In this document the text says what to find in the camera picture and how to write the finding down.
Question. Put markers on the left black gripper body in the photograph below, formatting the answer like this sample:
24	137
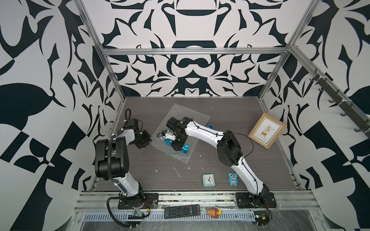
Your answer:
144	138

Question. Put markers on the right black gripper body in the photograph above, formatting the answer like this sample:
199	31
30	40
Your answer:
176	144

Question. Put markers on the clear bubble wrap sheet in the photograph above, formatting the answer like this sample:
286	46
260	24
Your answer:
179	112

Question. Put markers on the blue tape dispenser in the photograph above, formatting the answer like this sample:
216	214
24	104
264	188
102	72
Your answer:
210	127

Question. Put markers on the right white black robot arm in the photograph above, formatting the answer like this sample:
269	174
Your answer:
228	150

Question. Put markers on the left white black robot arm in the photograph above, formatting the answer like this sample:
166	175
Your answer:
112	159

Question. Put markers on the small teal alarm clock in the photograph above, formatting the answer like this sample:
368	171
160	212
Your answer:
208	180

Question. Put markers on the left small circuit board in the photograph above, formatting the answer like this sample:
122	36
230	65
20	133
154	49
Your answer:
139	215

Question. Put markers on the small circuit board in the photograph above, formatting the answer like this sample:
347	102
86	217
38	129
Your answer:
139	215
262	218

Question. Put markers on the blue owl figurine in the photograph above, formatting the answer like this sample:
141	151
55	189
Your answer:
233	179

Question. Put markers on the black remote control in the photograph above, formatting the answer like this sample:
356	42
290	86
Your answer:
182	211

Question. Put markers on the wooden framed picture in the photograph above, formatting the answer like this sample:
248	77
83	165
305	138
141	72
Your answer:
267	130

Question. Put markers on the red yellow toy figure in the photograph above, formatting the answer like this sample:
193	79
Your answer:
214	213

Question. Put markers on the right small circuit board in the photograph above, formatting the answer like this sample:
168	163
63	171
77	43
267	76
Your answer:
262	218

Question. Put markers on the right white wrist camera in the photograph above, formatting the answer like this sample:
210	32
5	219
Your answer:
170	136

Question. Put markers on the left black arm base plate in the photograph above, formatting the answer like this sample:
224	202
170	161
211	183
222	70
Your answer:
147	200

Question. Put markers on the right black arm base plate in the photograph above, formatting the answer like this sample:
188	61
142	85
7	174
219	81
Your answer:
249	200

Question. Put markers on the black wall hook rack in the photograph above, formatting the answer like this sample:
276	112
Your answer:
340	99

